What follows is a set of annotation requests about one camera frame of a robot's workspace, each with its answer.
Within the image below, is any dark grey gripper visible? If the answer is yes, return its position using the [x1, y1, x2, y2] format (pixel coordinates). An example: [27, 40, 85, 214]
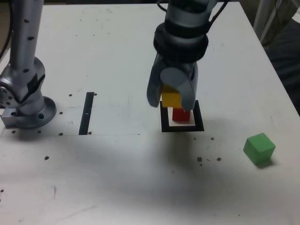
[146, 53, 200, 112]

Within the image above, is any yellow cube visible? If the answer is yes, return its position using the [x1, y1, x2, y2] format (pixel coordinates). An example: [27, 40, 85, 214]
[160, 84, 182, 108]

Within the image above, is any red cube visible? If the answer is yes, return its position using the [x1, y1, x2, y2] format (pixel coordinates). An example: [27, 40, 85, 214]
[172, 107, 191, 123]

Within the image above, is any green cube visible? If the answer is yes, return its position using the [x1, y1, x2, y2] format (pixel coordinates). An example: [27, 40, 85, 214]
[243, 133, 276, 167]

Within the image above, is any black tape square outline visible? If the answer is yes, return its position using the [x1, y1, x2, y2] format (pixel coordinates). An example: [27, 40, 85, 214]
[160, 100, 205, 133]

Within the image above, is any black tape strip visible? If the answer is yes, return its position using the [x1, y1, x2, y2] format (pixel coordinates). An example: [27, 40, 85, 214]
[78, 92, 94, 135]

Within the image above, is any white metal frame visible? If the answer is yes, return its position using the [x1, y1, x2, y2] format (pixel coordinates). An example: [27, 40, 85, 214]
[252, 0, 296, 50]

